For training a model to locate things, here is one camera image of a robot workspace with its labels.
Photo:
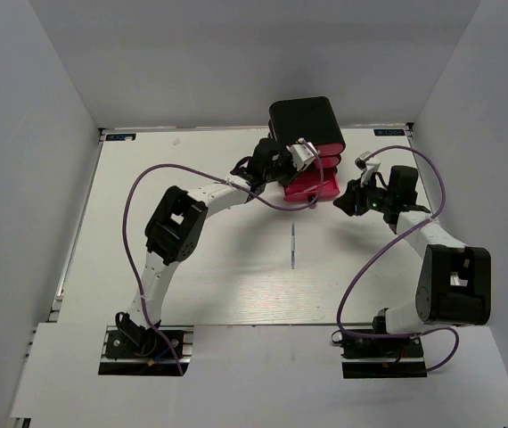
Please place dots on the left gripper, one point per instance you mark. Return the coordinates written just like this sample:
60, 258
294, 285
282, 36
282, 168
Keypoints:
285, 154

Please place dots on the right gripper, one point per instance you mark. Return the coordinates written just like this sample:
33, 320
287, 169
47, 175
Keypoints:
354, 195

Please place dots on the black pink drawer organizer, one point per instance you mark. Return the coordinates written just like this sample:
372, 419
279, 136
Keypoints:
309, 128

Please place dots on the blue white gel pen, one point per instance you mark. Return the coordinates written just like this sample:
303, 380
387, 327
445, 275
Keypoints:
293, 246

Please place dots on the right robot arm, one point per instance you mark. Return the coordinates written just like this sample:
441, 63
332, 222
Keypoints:
454, 286

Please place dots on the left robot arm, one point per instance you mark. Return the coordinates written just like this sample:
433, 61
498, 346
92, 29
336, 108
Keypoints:
174, 228

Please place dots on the right blue table label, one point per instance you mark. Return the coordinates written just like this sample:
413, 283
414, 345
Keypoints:
389, 132

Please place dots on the blue table label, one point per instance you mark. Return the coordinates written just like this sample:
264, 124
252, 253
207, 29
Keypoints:
389, 132
120, 137

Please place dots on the left blue table label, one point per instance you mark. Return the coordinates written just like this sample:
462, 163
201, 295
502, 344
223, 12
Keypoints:
120, 137

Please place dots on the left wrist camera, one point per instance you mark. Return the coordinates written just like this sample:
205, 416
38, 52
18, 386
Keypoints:
303, 154

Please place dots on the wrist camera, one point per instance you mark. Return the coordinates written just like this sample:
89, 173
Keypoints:
303, 154
368, 165

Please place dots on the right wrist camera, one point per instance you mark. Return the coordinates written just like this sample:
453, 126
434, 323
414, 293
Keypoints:
368, 165

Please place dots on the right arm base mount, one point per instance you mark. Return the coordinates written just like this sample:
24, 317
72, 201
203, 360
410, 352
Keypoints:
366, 358

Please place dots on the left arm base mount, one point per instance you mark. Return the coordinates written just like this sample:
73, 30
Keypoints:
120, 357

